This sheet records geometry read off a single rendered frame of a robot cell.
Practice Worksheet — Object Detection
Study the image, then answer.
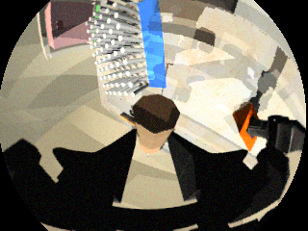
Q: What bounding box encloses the blue flat strip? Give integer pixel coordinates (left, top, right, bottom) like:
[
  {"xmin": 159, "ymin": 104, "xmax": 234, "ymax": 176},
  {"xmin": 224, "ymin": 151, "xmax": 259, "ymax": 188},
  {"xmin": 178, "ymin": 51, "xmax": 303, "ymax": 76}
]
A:
[{"xmin": 138, "ymin": 0, "xmax": 166, "ymax": 89}]

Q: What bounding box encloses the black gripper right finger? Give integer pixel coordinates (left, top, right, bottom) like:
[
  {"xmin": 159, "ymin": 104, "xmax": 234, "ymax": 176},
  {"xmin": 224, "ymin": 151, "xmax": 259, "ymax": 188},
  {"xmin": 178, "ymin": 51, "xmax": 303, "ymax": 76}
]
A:
[{"xmin": 167, "ymin": 131, "xmax": 247, "ymax": 201}]

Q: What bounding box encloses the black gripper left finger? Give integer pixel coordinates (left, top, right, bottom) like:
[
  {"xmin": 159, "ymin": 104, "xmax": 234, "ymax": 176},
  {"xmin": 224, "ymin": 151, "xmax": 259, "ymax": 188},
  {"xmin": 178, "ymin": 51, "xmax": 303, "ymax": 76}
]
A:
[{"xmin": 53, "ymin": 128, "xmax": 138, "ymax": 204}]

